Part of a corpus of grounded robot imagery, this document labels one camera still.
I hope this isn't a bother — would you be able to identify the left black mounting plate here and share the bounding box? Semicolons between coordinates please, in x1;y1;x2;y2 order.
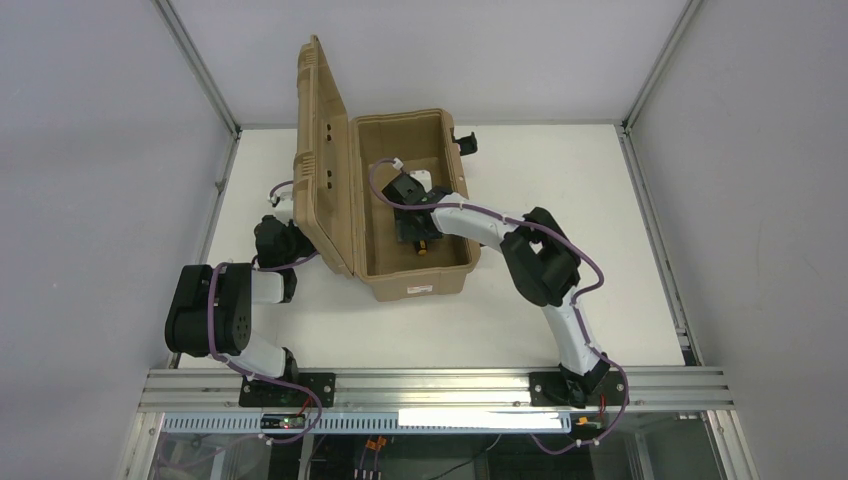
238;371;337;408

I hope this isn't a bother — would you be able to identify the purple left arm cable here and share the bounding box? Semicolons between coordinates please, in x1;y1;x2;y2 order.
155;180;325;468

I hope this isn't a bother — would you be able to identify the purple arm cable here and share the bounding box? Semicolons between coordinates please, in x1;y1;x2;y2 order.
155;180;325;468
368;157;631;457

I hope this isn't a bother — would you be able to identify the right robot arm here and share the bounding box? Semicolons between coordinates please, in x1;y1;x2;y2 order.
372;171;610;408

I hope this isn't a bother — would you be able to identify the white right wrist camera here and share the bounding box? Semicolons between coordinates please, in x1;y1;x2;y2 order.
409;170;433;192

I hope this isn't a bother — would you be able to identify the white slotted cable duct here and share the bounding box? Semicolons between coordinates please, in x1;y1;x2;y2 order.
162;408;572;435

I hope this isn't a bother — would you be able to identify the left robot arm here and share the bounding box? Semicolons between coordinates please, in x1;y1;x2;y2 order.
164;215;317;384

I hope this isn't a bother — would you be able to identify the aluminium frame rail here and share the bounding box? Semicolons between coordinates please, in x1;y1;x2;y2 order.
138;366;735;413

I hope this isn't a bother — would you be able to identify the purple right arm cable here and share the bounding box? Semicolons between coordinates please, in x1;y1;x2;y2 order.
368;157;631;457

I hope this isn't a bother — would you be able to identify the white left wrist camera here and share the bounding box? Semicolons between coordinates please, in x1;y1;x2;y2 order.
273;196;294;225

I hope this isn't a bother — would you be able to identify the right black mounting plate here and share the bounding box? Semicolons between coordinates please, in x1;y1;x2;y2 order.
528;371;627;409

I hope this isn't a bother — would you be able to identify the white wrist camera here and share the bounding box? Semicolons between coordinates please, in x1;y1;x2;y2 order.
409;170;433;192
273;196;294;225

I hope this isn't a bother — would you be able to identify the tan plastic toolbox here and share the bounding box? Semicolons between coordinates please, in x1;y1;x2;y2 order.
293;36;481;302

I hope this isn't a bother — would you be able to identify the black mounting plate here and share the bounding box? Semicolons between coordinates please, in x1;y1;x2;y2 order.
238;371;337;408
528;371;627;409

